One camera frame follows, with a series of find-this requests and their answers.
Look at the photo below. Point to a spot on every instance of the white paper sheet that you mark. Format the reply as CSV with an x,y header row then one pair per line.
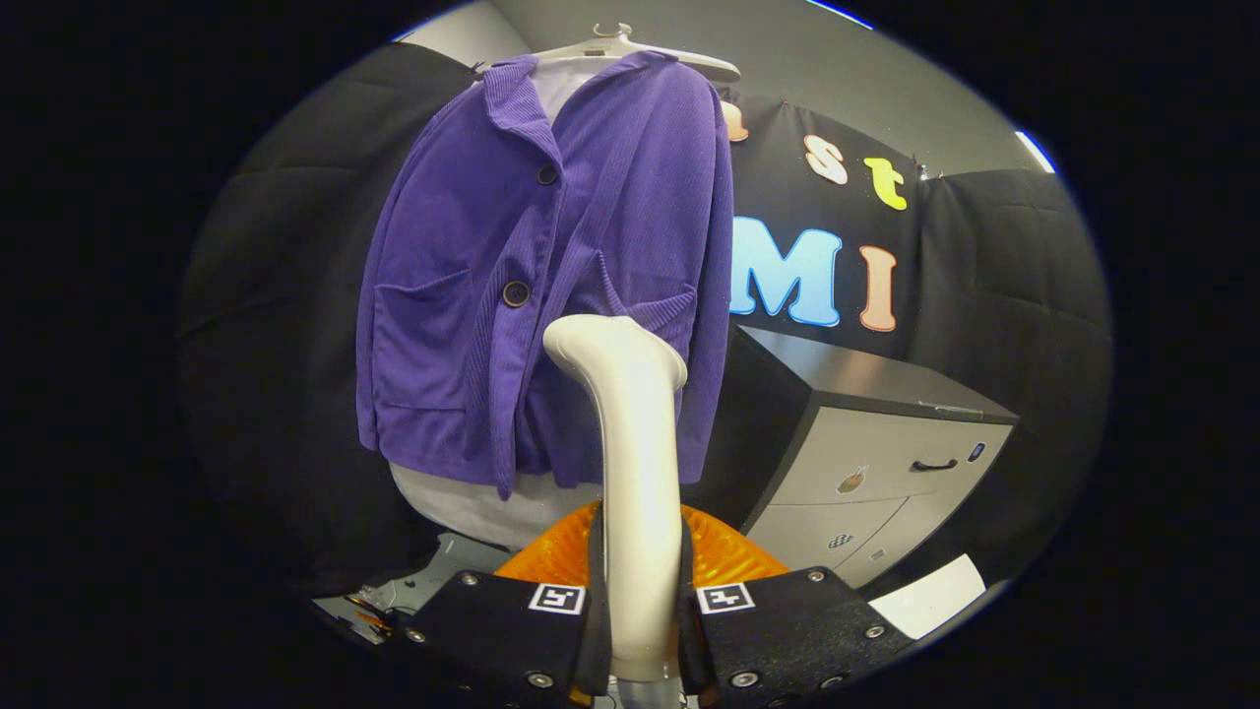
x,y
930,596

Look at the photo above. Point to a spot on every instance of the grey cabinet with dark top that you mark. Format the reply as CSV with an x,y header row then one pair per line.
x,y
866,443

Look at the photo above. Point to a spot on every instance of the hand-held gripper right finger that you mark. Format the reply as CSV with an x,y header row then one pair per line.
x,y
787,630

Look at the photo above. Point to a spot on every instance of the white garment steamer head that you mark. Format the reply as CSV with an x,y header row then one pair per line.
x,y
638,473

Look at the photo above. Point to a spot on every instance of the white plastic clothes hanger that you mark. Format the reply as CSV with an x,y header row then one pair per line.
x,y
630,46

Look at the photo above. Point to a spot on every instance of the white shirt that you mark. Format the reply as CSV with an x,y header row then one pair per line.
x,y
472,507

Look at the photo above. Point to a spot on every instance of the orange and black tool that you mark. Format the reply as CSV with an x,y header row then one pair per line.
x,y
369,612

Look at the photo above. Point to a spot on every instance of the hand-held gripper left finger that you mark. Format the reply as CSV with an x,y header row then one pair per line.
x,y
492,630

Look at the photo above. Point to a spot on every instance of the ceiling light panel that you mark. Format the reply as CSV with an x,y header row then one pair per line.
x,y
1036,151

